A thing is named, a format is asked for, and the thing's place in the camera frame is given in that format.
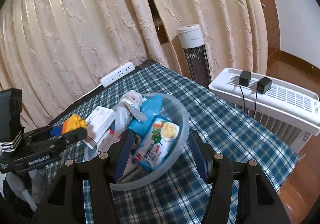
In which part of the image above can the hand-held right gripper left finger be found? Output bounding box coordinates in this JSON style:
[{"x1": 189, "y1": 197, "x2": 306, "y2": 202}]
[{"x1": 31, "y1": 129, "x2": 135, "y2": 224}]

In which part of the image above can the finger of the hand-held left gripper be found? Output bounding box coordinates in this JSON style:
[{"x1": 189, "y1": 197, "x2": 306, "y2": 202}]
[
  {"x1": 24, "y1": 125, "x2": 54, "y2": 140},
  {"x1": 25, "y1": 128, "x2": 88, "y2": 151}
]

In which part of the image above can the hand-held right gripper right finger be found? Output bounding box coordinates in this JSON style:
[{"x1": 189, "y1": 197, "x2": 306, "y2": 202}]
[{"x1": 187, "y1": 130, "x2": 292, "y2": 224}]

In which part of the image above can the orange yellow toy brick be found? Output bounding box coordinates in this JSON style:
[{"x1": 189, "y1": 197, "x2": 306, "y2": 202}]
[{"x1": 49, "y1": 114, "x2": 87, "y2": 137}]

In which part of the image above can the white medicine box blue stripe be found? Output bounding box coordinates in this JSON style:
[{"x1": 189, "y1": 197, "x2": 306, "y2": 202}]
[{"x1": 85, "y1": 107, "x2": 116, "y2": 143}]

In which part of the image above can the blue food packet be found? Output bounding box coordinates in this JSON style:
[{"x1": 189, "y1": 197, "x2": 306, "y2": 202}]
[{"x1": 132, "y1": 115, "x2": 181, "y2": 171}]

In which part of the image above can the clear plastic bowl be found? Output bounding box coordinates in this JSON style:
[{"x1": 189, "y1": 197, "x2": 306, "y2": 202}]
[{"x1": 84, "y1": 93, "x2": 190, "y2": 191}]

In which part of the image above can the white printed plastic bag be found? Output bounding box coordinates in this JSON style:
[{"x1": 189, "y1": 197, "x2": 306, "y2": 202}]
[{"x1": 114, "y1": 90, "x2": 148, "y2": 140}]

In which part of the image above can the teal cloth bandage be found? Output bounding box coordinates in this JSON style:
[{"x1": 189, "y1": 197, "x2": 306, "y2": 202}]
[{"x1": 127, "y1": 94, "x2": 163, "y2": 137}]

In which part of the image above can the person's clothing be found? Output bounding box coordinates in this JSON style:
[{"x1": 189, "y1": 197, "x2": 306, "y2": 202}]
[{"x1": 0, "y1": 171, "x2": 48, "y2": 214}]

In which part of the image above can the blue plaid tablecloth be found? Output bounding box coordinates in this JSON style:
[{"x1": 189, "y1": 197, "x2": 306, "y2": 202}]
[{"x1": 44, "y1": 63, "x2": 300, "y2": 224}]

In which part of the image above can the white power strip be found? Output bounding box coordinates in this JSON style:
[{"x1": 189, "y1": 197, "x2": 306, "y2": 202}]
[{"x1": 100, "y1": 62, "x2": 135, "y2": 88}]

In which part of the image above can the black power adapter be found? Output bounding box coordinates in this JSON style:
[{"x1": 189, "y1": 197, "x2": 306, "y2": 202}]
[
  {"x1": 257, "y1": 77, "x2": 273, "y2": 95},
  {"x1": 239, "y1": 70, "x2": 252, "y2": 87}
]

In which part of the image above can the white room heater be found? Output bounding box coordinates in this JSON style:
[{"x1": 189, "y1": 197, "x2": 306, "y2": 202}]
[{"x1": 208, "y1": 67, "x2": 320, "y2": 154}]

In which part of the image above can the beige curtain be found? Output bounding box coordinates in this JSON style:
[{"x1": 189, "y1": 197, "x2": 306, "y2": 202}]
[{"x1": 0, "y1": 0, "x2": 269, "y2": 125}]

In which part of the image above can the white tower fan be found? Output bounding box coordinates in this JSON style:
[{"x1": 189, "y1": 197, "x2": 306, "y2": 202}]
[{"x1": 177, "y1": 24, "x2": 212, "y2": 88}]

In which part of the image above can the white power strip cable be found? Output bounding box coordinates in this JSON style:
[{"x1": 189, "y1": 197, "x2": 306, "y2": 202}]
[{"x1": 72, "y1": 84, "x2": 103, "y2": 101}]

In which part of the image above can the black adapter cable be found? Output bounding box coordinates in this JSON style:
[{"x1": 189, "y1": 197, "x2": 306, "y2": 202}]
[
  {"x1": 252, "y1": 93, "x2": 259, "y2": 120},
  {"x1": 239, "y1": 85, "x2": 247, "y2": 115}
]

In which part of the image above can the brown wooden door frame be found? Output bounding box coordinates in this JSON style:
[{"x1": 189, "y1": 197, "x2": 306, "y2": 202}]
[{"x1": 260, "y1": 0, "x2": 320, "y2": 82}]

